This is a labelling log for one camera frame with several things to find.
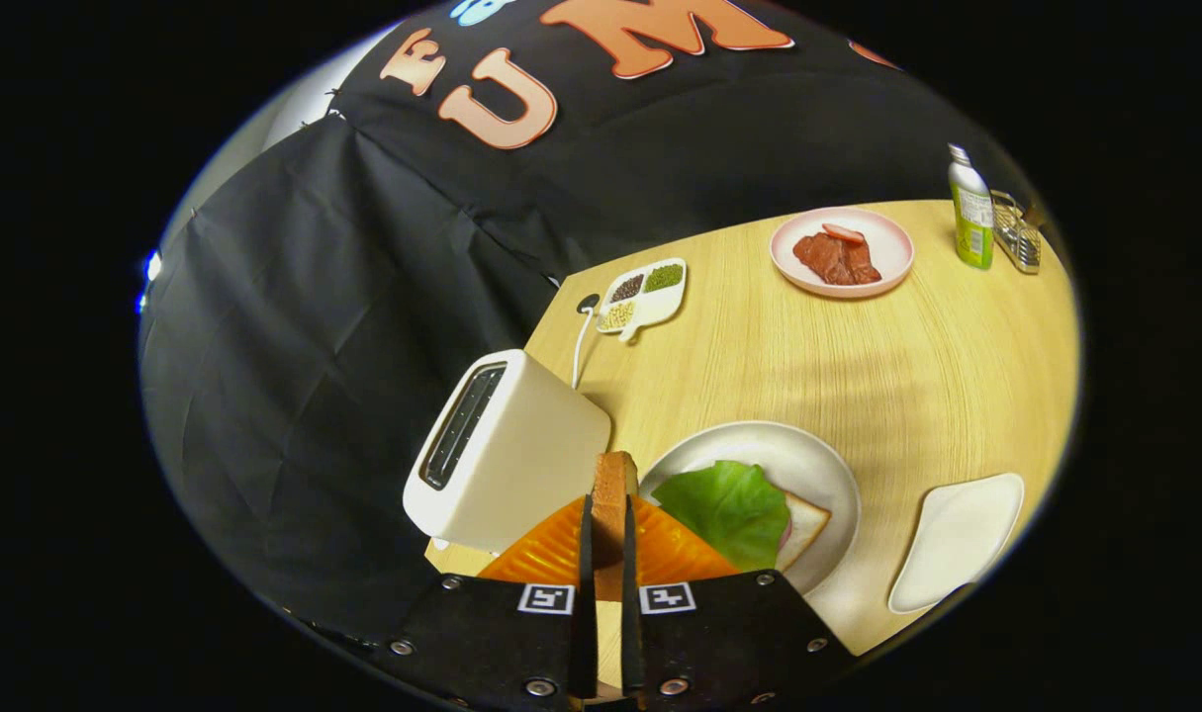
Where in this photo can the black backdrop cloth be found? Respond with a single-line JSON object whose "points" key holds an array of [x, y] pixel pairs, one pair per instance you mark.
{"points": [[314, 346]]}

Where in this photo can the white divided dish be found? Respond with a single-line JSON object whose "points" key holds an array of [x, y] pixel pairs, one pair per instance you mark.
{"points": [[660, 307]]}

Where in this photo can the brown meat slice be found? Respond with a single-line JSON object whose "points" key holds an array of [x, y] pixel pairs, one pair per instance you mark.
{"points": [[833, 259]]}

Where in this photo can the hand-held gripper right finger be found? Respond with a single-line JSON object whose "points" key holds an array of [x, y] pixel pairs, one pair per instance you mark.
{"points": [[729, 643]]}

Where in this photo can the pink sausage piece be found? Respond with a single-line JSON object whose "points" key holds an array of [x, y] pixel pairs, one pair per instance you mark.
{"points": [[843, 233]]}

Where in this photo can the green label metal bottle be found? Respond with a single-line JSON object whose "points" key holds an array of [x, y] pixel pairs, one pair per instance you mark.
{"points": [[973, 222]]}

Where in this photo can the heap of yellow beans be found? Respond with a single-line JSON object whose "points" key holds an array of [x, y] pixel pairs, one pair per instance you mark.
{"points": [[617, 316]]}

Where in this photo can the heap of green beans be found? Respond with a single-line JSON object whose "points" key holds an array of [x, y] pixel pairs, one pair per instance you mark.
{"points": [[663, 277]]}

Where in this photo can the heap of dark beans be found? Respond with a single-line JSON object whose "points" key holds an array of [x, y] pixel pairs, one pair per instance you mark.
{"points": [[627, 288]]}

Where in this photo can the rounded square white plate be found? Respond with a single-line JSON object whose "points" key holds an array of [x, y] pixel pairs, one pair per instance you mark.
{"points": [[957, 544]]}

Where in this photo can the pink plate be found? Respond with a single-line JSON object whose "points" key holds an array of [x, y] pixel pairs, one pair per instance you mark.
{"points": [[892, 252]]}

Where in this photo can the white bread slice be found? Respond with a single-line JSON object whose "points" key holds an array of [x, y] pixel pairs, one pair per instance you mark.
{"points": [[808, 519]]}

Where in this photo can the white toaster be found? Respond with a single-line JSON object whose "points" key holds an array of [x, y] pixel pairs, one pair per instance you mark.
{"points": [[531, 445]]}

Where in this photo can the toasted bread slice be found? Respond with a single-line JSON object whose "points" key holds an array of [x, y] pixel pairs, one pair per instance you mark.
{"points": [[612, 494]]}

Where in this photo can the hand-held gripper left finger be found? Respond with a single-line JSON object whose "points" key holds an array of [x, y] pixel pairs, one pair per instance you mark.
{"points": [[492, 643]]}

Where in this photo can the green lettuce leaf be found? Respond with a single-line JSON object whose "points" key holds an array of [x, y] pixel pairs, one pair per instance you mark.
{"points": [[724, 509]]}

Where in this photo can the round white plate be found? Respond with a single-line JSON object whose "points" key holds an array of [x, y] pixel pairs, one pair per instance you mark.
{"points": [[798, 455]]}

